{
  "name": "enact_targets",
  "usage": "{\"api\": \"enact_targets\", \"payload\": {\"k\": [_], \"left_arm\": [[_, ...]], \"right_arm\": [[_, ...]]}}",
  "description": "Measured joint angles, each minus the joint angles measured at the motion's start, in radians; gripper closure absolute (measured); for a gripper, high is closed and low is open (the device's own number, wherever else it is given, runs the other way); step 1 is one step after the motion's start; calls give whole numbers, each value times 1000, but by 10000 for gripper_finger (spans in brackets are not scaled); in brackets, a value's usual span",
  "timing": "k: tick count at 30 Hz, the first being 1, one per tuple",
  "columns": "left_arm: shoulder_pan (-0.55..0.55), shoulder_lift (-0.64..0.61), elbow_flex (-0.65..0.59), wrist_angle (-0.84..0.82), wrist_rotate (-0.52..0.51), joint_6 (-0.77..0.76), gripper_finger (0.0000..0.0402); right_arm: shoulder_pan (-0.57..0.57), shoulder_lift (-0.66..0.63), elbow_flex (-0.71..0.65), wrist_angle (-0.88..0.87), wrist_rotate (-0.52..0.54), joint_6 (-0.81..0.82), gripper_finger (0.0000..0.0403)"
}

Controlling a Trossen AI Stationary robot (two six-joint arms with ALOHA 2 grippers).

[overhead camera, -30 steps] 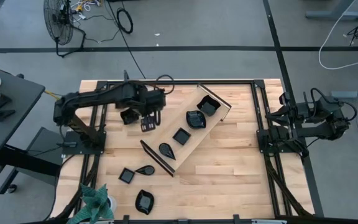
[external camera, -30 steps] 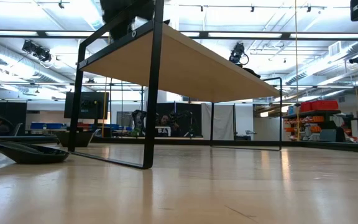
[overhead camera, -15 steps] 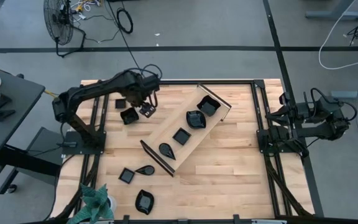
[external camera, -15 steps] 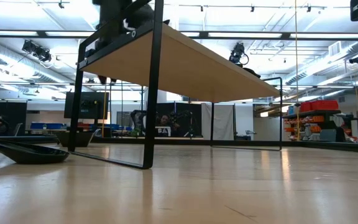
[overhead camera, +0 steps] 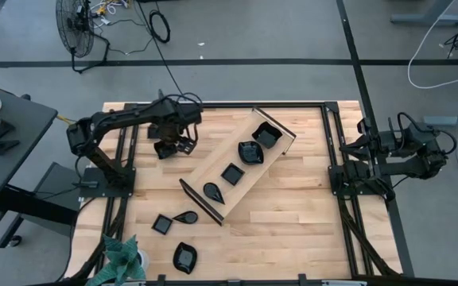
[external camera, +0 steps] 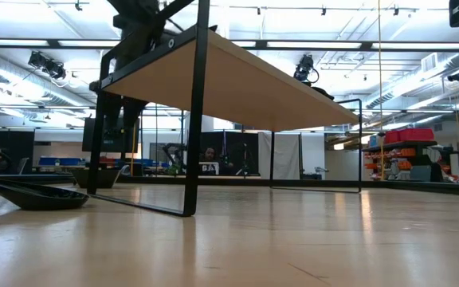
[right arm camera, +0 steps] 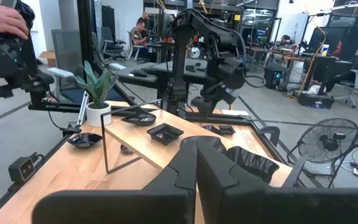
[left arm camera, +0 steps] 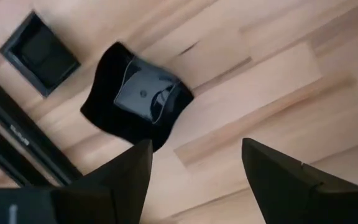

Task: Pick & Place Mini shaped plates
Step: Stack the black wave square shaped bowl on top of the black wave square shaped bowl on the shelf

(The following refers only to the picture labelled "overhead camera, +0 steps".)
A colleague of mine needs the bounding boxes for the black floor fan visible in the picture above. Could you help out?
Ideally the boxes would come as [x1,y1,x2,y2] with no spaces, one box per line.
[55,0,111,75]

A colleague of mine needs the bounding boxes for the wooden shelf riser black legs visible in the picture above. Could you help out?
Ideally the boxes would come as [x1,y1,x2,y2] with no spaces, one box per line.
[178,106,297,226]

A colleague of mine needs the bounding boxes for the black oval leaf plate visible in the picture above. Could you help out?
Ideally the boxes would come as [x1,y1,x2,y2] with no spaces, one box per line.
[173,242,198,276]
[237,141,265,166]

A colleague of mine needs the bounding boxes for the black side table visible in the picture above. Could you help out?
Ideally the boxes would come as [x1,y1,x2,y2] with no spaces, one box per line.
[0,85,80,255]

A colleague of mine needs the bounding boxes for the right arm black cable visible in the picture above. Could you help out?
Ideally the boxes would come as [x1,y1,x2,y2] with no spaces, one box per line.
[395,112,458,157]

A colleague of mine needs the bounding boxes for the grey desk foot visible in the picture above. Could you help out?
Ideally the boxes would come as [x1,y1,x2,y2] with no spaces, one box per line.
[390,0,458,25]
[422,105,458,128]

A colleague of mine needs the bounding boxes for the yellow floor cable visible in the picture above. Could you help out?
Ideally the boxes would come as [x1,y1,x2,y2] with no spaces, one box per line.
[56,114,79,126]

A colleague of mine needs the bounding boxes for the green paper plant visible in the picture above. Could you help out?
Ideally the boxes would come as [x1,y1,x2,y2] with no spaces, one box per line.
[85,234,149,286]

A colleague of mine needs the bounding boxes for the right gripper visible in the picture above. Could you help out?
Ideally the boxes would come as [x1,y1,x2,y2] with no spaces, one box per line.
[339,117,399,178]

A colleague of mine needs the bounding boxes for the white power strip with cables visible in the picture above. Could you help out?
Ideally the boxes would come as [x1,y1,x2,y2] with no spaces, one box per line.
[89,0,134,25]

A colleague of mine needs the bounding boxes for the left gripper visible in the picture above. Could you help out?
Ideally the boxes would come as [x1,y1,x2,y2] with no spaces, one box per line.
[153,118,197,156]

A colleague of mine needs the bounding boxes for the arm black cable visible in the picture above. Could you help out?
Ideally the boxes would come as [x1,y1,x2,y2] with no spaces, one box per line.
[165,92,205,144]
[395,112,458,157]

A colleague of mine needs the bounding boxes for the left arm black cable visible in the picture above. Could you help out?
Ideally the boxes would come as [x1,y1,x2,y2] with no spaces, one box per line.
[165,92,205,144]

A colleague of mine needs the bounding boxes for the black wedge part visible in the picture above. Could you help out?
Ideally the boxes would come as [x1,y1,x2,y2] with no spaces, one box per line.
[0,118,17,141]
[0,139,21,157]

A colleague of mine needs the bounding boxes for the black wavy square plate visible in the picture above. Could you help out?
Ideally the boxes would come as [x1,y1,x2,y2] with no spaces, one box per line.
[153,141,179,160]
[251,121,284,150]

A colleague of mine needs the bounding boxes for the white floor cable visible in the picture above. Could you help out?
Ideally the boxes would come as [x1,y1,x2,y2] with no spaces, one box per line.
[406,0,458,90]

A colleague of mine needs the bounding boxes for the white plant pot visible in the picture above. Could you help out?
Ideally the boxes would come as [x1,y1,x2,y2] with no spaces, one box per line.
[137,249,151,271]

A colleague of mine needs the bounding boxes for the black floor cable with coil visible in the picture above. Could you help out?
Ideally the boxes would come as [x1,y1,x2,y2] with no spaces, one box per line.
[135,0,188,102]

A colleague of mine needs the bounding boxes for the black teardrop plate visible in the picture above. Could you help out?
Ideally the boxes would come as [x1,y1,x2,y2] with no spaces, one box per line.
[203,182,226,206]
[172,211,199,225]

